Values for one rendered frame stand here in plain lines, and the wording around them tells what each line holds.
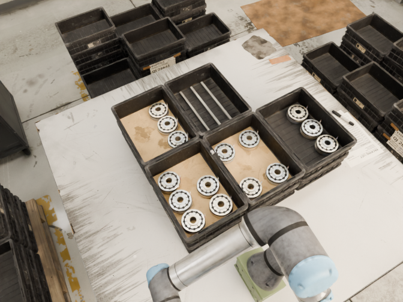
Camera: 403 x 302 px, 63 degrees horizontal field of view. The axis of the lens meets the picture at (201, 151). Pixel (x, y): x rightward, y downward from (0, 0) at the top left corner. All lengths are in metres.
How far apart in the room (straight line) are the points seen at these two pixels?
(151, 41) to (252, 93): 1.04
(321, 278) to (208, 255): 0.29
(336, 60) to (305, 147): 1.41
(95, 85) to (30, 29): 1.47
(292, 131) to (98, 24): 1.91
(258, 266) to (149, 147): 0.77
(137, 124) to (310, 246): 1.17
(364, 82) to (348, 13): 1.39
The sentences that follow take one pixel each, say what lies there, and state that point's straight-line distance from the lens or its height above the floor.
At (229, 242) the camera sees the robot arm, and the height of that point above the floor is 1.32.
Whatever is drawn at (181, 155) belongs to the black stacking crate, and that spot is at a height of 0.89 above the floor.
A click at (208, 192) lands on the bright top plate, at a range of 1.47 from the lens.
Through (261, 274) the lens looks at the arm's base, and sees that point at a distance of 1.34.
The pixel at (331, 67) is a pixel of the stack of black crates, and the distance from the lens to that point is 2.91.
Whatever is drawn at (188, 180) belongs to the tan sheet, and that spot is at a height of 0.83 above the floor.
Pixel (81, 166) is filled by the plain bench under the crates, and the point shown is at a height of 0.70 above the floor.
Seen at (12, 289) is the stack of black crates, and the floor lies 0.38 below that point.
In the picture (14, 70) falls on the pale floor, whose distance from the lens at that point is 3.69.
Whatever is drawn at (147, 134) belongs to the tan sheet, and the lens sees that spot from 1.69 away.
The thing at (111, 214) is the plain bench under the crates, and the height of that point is 0.70.
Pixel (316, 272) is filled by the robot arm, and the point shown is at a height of 1.42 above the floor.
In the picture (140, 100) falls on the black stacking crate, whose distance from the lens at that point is 1.75.
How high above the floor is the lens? 2.20
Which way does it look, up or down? 59 degrees down
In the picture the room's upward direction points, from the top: 4 degrees counter-clockwise
